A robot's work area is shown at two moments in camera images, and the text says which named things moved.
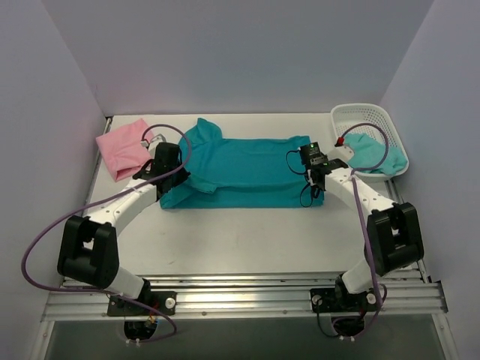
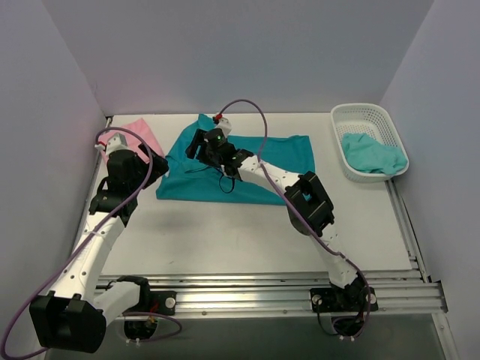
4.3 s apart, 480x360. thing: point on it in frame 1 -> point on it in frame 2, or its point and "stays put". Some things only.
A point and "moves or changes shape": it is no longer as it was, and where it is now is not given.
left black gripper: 177,178 -> 156,165
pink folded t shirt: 122,149 stays put
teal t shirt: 240,172 moves or changes shape
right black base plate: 334,300 stays put
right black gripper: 315,179 -> 202,146
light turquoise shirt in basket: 370,152 stays put
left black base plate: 164,301 stays put
